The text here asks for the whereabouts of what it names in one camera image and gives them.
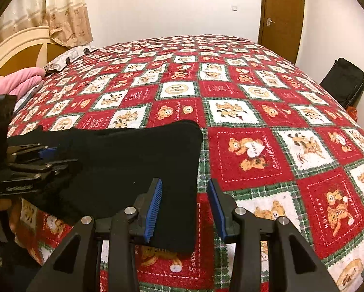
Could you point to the left hand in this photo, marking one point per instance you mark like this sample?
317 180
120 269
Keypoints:
13 207

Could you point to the grey patterned pillow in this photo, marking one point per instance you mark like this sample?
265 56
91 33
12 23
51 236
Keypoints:
26 98

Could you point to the red patchwork bear bedspread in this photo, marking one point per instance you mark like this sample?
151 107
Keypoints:
273 138

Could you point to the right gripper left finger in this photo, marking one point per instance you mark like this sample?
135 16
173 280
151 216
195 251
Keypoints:
75 265

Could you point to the pink folded blanket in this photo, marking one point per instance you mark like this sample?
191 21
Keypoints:
20 82

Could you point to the beige patterned curtain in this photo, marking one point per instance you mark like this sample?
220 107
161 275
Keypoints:
67 20

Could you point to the black pants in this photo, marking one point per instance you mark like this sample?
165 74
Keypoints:
117 165

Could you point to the brown wooden door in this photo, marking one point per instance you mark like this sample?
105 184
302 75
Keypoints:
281 27

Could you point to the black suitcase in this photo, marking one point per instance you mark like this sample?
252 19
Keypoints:
344 82

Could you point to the white patterned far pillow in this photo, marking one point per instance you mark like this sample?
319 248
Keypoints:
68 57

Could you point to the cream wooden headboard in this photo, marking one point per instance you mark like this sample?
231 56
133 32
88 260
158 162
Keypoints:
32 47

